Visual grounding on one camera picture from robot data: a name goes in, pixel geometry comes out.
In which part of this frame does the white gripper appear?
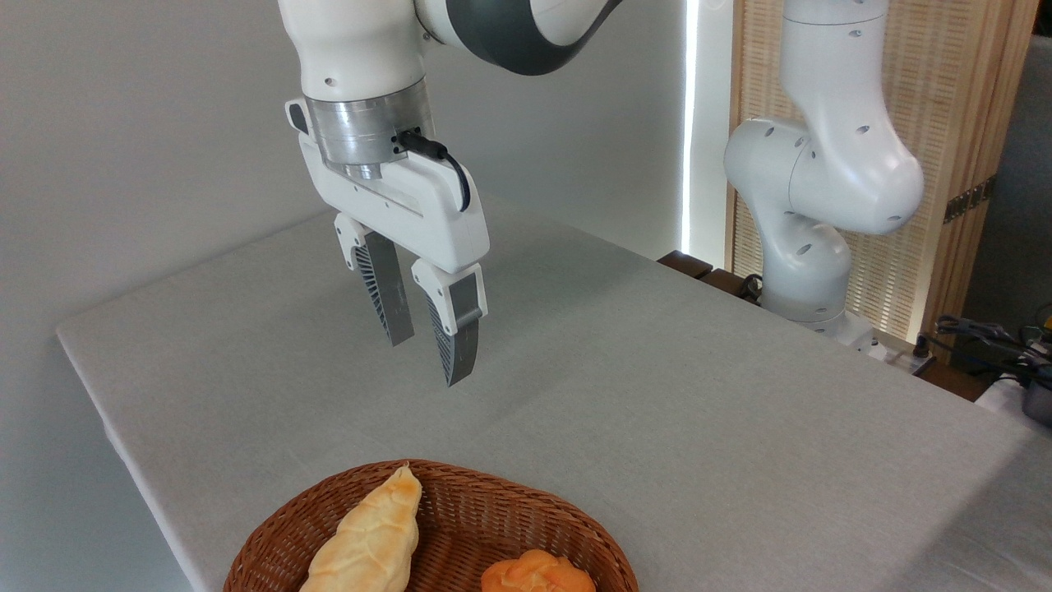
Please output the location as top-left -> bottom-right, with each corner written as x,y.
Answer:
285,99 -> 491,387

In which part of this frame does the long pale braided bread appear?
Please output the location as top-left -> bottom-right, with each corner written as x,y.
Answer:
299,465 -> 424,592

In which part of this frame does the round orange bread roll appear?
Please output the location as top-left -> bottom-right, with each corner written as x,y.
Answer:
481,549 -> 598,592

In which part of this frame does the brown wicker basket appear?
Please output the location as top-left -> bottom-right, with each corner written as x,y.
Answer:
223,459 -> 640,592

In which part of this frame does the grey tablecloth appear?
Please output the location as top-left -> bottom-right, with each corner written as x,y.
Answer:
56,193 -> 1052,592

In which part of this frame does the dark wooden side table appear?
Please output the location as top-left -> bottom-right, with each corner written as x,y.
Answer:
657,250 -> 764,307

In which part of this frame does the vertical white light strip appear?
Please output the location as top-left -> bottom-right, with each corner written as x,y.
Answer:
680,0 -> 700,256

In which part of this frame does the white power strip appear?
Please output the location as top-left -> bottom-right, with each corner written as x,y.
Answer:
870,329 -> 938,377

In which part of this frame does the wooden slatted screen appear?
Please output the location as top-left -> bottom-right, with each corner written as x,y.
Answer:
727,0 -> 1041,356

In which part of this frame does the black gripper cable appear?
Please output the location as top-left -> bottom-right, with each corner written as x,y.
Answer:
394,129 -> 473,214

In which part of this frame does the silver wrist flange ring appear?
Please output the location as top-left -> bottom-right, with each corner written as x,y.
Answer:
303,78 -> 437,180

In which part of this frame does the black cable bundle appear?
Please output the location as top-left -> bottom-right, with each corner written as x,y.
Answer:
915,303 -> 1052,387

